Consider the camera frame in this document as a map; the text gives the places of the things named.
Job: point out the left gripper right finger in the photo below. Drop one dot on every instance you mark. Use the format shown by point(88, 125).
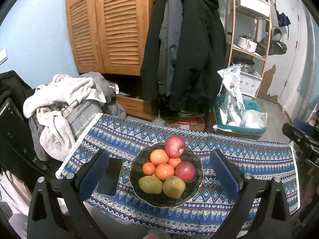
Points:
point(272, 219)

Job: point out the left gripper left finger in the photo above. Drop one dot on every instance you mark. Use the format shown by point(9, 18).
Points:
point(45, 219)

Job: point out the dark red apple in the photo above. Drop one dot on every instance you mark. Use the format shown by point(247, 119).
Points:
point(185, 170)

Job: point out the yellow pear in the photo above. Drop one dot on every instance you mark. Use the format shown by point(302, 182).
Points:
point(150, 184)
point(173, 187)

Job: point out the small tangerine front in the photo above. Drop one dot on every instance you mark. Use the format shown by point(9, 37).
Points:
point(148, 168)

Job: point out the small tangerine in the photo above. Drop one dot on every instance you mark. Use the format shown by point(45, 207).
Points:
point(148, 168)
point(174, 162)

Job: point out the large orange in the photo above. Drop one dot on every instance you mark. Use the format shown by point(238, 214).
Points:
point(163, 171)

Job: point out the person's right hand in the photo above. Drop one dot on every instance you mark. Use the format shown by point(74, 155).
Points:
point(312, 187)

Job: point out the black smartphone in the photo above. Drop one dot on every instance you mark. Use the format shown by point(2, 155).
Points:
point(109, 180)

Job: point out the clear plastic bag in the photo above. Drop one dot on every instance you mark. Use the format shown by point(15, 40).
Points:
point(254, 119)

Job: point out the black chair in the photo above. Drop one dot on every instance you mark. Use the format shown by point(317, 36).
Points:
point(20, 148)

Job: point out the white rice bag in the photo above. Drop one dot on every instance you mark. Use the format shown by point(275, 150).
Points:
point(233, 100)

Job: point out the teal storage box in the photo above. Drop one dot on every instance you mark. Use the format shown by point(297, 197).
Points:
point(221, 118)

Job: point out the steel steamer pot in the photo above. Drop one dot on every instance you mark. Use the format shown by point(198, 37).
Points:
point(247, 65)

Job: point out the grey hanging bag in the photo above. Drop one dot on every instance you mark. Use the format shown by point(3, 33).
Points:
point(276, 46)

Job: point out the dark glass scalloped plate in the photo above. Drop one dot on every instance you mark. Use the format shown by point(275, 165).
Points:
point(161, 200)

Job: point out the patterned blue tablecloth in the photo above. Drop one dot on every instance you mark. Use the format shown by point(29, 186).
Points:
point(210, 202)

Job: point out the pile of grey clothes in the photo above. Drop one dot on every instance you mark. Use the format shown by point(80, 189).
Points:
point(59, 112)

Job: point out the white pot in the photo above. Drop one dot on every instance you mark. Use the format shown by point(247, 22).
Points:
point(247, 43)

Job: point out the wooden shelf rack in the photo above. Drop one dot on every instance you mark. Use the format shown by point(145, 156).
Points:
point(245, 22)

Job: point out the cardboard box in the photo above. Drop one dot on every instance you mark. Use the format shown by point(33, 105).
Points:
point(146, 110)

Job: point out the black hanging coat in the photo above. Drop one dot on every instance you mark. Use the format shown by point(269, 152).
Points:
point(185, 49)

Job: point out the white storage bin top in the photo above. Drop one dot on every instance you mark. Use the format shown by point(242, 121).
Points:
point(261, 7)

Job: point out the wooden louvered wardrobe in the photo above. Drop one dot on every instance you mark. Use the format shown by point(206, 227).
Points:
point(108, 36)

